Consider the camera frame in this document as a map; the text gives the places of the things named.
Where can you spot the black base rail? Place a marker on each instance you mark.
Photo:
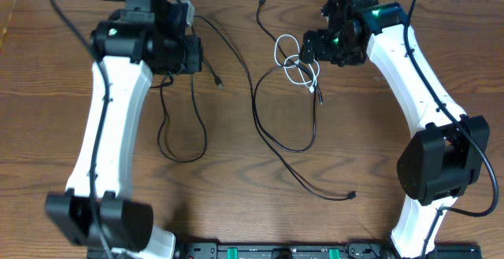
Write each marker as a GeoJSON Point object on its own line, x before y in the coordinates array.
{"type": "Point", "coordinates": [362, 250]}

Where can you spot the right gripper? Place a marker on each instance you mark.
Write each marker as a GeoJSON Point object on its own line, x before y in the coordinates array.
{"type": "Point", "coordinates": [316, 46]}

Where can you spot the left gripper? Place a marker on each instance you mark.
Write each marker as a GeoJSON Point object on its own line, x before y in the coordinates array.
{"type": "Point", "coordinates": [195, 64]}

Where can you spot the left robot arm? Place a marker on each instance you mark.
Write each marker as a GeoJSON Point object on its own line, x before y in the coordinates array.
{"type": "Point", "coordinates": [144, 39]}

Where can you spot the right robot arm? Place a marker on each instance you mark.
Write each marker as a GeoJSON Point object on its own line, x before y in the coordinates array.
{"type": "Point", "coordinates": [445, 153]}

